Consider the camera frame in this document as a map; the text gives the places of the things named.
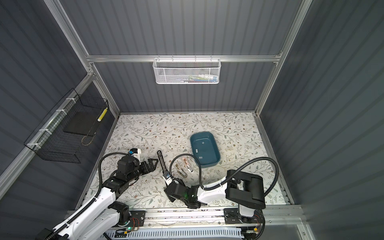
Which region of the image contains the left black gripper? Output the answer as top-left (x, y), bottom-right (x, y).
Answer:
top-left (127, 157), bottom-right (158, 184)

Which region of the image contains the black stapler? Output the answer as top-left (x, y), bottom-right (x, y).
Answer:
top-left (157, 150), bottom-right (169, 181)

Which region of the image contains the beige mini stapler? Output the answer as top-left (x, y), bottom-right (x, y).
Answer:
top-left (175, 164), bottom-right (188, 179)

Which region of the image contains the pink mini stapler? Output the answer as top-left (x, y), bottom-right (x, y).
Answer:
top-left (183, 158), bottom-right (194, 173)

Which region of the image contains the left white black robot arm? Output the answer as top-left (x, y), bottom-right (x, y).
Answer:
top-left (36, 149), bottom-right (159, 240)

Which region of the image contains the teal plastic tray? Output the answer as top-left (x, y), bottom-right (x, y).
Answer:
top-left (190, 132), bottom-right (221, 168)

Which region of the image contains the yellow marker pen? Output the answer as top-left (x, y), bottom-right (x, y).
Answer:
top-left (97, 107), bottom-right (108, 122)

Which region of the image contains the black flat pad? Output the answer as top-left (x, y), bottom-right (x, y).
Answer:
top-left (63, 112), bottom-right (101, 137)

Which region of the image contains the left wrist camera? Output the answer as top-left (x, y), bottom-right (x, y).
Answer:
top-left (129, 148), bottom-right (142, 162)

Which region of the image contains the white slotted cable duct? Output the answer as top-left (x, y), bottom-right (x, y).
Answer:
top-left (106, 227), bottom-right (243, 240)

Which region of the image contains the black wire basket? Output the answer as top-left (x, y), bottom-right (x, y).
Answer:
top-left (24, 90), bottom-right (109, 164)

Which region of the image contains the white wire mesh basket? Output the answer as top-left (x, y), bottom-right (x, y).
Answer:
top-left (153, 59), bottom-right (222, 85)

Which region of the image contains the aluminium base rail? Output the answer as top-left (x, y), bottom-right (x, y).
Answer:
top-left (140, 205), bottom-right (307, 229)

